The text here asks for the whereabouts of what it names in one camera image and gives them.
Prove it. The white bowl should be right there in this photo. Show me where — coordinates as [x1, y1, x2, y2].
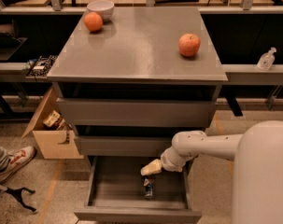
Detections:
[87, 1, 115, 21]

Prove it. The grey top drawer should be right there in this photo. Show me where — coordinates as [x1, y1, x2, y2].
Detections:
[57, 98, 216, 128]

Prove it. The grey open bottom drawer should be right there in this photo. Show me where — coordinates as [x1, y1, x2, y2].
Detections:
[74, 156, 202, 224]

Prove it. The red apple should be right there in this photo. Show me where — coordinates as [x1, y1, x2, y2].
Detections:
[178, 34, 201, 57]

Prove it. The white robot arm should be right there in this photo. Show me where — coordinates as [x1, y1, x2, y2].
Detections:
[141, 120, 283, 224]

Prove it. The cardboard box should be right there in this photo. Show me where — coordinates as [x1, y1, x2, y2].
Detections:
[22, 88, 83, 159]

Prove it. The clear sanitizer pump bottle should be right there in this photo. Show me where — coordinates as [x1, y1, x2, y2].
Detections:
[257, 47, 276, 71]

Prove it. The grey middle drawer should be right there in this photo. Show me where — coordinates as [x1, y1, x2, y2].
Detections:
[74, 136, 171, 157]

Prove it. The blue silver redbull can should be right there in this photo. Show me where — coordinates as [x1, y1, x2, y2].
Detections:
[143, 176, 153, 199]

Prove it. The black patterned notebook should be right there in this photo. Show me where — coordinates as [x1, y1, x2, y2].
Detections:
[27, 55, 57, 77]

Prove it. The white red sneaker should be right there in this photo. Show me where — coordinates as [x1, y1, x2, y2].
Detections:
[0, 146, 36, 184]

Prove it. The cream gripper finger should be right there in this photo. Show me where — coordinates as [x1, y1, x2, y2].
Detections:
[140, 159, 163, 175]

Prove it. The grey drawer cabinet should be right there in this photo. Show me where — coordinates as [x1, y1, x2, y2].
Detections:
[46, 6, 229, 161]

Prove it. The orange fruit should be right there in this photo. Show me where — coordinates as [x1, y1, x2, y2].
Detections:
[84, 12, 103, 32]

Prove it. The black reacher grabber tool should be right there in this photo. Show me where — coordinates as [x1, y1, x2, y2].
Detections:
[0, 184, 36, 212]

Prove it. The snack packet in box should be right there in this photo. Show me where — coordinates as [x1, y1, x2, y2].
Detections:
[43, 110, 61, 128]

